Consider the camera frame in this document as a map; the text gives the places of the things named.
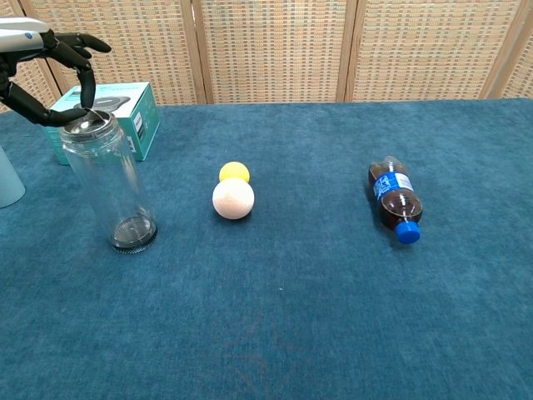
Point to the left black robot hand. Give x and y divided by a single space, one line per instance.
25 41

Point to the teal product box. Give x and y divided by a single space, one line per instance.
137 108

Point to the light teal cup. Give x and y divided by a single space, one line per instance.
6 179

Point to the clear glass jar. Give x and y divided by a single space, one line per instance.
106 183

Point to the yellow ball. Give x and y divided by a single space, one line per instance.
234 170

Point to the woven folding screen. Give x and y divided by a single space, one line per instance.
270 46

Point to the pale pink ball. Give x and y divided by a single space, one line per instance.
233 199

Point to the teal velvet tablecloth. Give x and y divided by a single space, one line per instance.
291 271

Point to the cola bottle with blue cap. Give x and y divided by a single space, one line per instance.
395 196

